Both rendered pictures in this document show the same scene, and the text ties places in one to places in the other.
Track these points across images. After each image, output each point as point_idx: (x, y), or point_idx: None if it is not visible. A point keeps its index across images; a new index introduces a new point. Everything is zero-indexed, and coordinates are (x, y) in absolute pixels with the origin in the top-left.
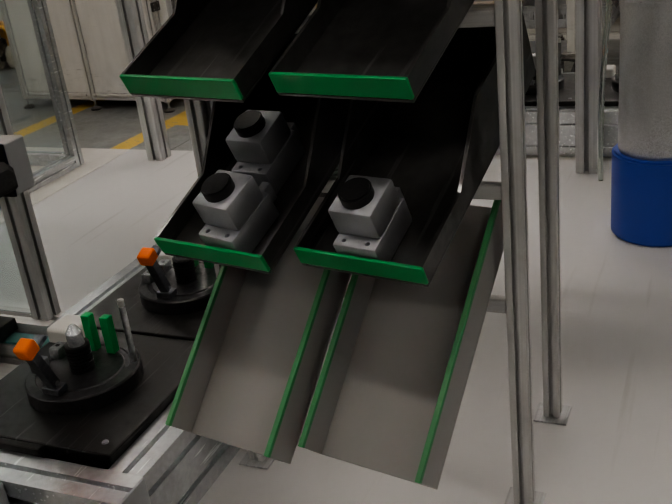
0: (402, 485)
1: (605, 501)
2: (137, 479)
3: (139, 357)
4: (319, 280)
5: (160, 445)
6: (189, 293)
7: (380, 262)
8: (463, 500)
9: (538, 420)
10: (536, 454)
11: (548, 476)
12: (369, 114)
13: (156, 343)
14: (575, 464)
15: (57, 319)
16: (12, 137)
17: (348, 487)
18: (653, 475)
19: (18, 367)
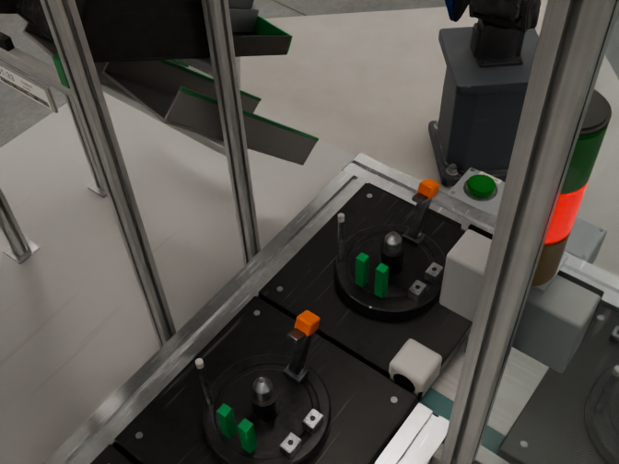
0: (167, 220)
1: (60, 174)
2: (346, 168)
3: (336, 264)
4: (172, 100)
5: (328, 193)
6: (269, 369)
7: None
8: (137, 198)
9: (37, 245)
10: (65, 219)
11: (74, 200)
12: None
13: (319, 315)
14: (50, 203)
15: (442, 436)
16: (461, 249)
17: (203, 229)
18: (17, 183)
19: (466, 324)
